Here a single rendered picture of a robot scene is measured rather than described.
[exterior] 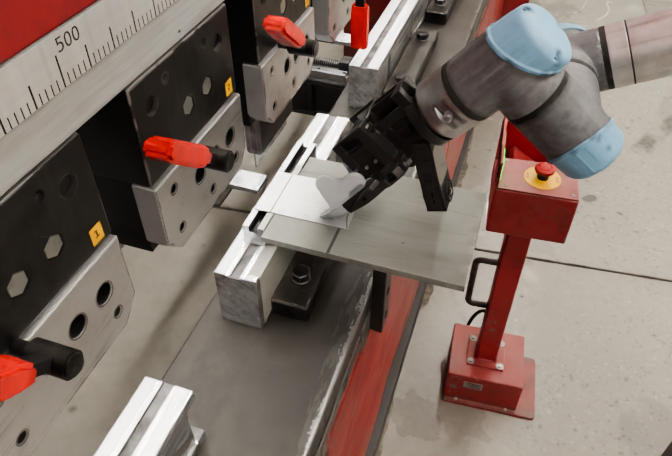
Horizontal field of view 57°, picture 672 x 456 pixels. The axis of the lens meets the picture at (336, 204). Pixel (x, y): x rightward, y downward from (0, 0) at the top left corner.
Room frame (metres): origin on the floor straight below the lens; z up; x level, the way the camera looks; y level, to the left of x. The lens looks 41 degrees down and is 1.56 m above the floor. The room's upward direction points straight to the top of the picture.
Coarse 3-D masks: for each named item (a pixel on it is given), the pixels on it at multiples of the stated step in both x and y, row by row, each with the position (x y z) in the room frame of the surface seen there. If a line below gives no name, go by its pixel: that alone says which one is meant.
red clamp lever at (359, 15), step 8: (360, 0) 0.78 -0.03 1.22; (352, 8) 0.78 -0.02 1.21; (360, 8) 0.78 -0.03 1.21; (368, 8) 0.78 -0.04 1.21; (352, 16) 0.78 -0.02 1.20; (360, 16) 0.77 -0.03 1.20; (368, 16) 0.78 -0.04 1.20; (352, 24) 0.78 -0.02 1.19; (360, 24) 0.77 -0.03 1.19; (368, 24) 0.78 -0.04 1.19; (352, 32) 0.78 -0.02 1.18; (360, 32) 0.77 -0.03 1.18; (368, 32) 0.78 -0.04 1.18; (352, 40) 0.78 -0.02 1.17; (360, 40) 0.77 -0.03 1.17; (360, 48) 0.78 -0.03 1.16
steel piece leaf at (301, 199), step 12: (300, 180) 0.68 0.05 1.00; (312, 180) 0.68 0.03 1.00; (288, 192) 0.65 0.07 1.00; (300, 192) 0.65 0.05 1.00; (312, 192) 0.65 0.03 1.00; (276, 204) 0.63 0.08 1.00; (288, 204) 0.63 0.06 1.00; (300, 204) 0.63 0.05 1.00; (312, 204) 0.63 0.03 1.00; (324, 204) 0.63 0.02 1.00; (288, 216) 0.61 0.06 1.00; (300, 216) 0.60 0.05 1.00; (312, 216) 0.60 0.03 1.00; (348, 216) 0.58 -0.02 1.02
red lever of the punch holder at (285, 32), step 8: (272, 16) 0.53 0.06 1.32; (280, 16) 0.53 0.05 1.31; (264, 24) 0.53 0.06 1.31; (272, 24) 0.52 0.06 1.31; (280, 24) 0.52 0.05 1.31; (288, 24) 0.53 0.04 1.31; (272, 32) 0.52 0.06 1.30; (280, 32) 0.52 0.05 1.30; (288, 32) 0.53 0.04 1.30; (296, 32) 0.54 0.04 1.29; (280, 40) 0.54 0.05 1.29; (288, 40) 0.53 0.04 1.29; (296, 40) 0.54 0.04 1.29; (304, 40) 0.56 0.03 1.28; (312, 40) 0.58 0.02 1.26; (288, 48) 0.58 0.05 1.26; (296, 48) 0.58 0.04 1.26; (304, 48) 0.57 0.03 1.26; (312, 48) 0.58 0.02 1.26; (312, 56) 0.58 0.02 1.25
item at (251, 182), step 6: (240, 174) 0.69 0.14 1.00; (246, 174) 0.69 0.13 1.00; (252, 174) 0.69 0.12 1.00; (258, 174) 0.69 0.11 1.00; (234, 180) 0.68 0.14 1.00; (240, 180) 0.68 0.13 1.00; (246, 180) 0.68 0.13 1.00; (252, 180) 0.68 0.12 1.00; (258, 180) 0.68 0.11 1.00; (264, 180) 0.68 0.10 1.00; (228, 186) 0.67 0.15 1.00; (234, 186) 0.67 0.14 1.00; (240, 186) 0.66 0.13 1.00; (246, 186) 0.66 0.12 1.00; (252, 186) 0.66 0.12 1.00; (258, 186) 0.66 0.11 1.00; (252, 192) 0.66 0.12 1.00; (258, 192) 0.66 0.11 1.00
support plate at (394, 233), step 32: (320, 160) 0.73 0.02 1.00; (384, 192) 0.66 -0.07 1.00; (416, 192) 0.66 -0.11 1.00; (480, 192) 0.66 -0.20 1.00; (288, 224) 0.59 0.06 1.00; (320, 224) 0.59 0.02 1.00; (352, 224) 0.59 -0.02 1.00; (384, 224) 0.59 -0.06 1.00; (416, 224) 0.59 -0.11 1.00; (448, 224) 0.59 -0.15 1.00; (320, 256) 0.54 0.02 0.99; (352, 256) 0.53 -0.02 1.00; (384, 256) 0.53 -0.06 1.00; (416, 256) 0.53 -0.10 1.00; (448, 256) 0.53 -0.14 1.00
